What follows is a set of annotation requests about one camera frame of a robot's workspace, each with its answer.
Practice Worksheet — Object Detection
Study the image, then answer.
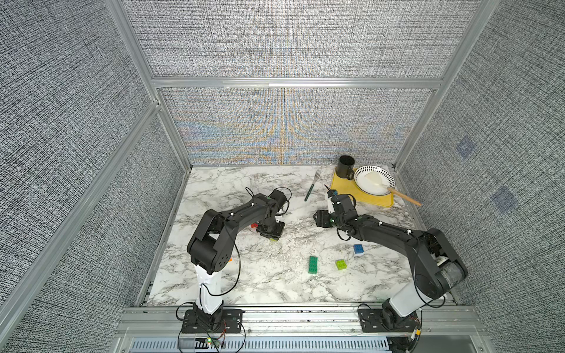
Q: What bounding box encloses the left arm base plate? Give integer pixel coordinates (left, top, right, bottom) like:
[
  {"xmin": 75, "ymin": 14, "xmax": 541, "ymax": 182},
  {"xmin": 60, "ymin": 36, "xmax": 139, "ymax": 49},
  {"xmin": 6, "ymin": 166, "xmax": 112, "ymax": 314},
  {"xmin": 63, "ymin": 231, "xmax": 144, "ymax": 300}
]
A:
[{"xmin": 181, "ymin": 307, "xmax": 244, "ymax": 334}]

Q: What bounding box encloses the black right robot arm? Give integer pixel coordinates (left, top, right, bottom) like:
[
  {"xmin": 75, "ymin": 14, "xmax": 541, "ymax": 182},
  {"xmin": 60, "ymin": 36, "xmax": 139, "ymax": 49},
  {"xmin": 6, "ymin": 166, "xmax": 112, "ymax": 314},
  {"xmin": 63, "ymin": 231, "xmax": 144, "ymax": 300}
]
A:
[{"xmin": 313, "ymin": 191, "xmax": 468, "ymax": 327}]

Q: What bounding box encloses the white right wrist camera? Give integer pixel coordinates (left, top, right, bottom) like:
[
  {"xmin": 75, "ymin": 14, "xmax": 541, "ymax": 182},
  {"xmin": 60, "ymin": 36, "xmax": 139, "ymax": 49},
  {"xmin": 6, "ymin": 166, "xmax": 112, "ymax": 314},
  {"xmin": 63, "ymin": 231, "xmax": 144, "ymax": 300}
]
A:
[{"xmin": 327, "ymin": 189, "xmax": 339, "ymax": 214}]

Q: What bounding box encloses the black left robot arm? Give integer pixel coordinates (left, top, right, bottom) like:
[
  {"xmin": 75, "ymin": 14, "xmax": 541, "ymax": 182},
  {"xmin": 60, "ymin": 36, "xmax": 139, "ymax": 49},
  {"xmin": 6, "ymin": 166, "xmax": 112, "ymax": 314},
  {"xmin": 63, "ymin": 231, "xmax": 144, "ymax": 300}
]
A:
[{"xmin": 187, "ymin": 188, "xmax": 291, "ymax": 317}]

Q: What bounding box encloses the white patterned bowl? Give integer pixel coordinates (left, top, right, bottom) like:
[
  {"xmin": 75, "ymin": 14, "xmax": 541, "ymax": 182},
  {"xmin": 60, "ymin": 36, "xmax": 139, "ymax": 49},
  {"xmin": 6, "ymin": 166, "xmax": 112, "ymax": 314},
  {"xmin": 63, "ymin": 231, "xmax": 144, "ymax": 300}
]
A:
[{"xmin": 354, "ymin": 166, "xmax": 396, "ymax": 196}]

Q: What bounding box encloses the aluminium frame corner post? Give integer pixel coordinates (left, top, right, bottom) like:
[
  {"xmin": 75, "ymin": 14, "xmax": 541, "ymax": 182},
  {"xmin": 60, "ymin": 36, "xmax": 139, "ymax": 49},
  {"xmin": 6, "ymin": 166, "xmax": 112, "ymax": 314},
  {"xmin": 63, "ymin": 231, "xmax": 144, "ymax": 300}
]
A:
[{"xmin": 104, "ymin": 1, "xmax": 192, "ymax": 172}]

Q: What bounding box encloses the black mug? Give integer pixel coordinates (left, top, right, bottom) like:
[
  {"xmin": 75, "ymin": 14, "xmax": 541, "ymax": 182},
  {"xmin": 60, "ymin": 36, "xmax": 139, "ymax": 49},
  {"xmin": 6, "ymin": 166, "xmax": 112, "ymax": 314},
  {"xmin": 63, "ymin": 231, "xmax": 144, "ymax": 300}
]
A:
[{"xmin": 335, "ymin": 155, "xmax": 355, "ymax": 180}]

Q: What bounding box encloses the dark green lego brick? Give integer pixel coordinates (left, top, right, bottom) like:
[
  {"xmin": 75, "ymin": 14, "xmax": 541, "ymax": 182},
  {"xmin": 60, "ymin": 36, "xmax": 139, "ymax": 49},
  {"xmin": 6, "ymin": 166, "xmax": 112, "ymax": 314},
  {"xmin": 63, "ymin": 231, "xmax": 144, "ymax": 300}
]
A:
[{"xmin": 308, "ymin": 256, "xmax": 318, "ymax": 274}]

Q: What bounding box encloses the blue lego brick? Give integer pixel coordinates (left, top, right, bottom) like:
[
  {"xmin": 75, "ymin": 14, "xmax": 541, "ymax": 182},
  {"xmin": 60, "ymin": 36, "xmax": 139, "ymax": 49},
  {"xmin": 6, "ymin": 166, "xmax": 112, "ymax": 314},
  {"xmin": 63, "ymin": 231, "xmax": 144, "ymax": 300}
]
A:
[{"xmin": 353, "ymin": 244, "xmax": 364, "ymax": 256}]

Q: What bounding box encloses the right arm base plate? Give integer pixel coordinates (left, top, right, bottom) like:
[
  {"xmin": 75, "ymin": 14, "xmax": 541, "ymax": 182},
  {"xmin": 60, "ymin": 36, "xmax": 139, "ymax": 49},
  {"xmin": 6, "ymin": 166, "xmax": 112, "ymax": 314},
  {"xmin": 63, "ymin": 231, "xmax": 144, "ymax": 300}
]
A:
[{"xmin": 357, "ymin": 306, "xmax": 419, "ymax": 333}]

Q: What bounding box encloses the aluminium front rail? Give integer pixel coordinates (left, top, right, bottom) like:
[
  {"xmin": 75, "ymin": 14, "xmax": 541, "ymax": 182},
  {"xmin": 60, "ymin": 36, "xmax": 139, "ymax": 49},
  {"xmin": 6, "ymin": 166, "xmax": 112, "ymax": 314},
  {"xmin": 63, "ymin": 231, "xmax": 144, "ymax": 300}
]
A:
[{"xmin": 113, "ymin": 303, "xmax": 486, "ymax": 338}]

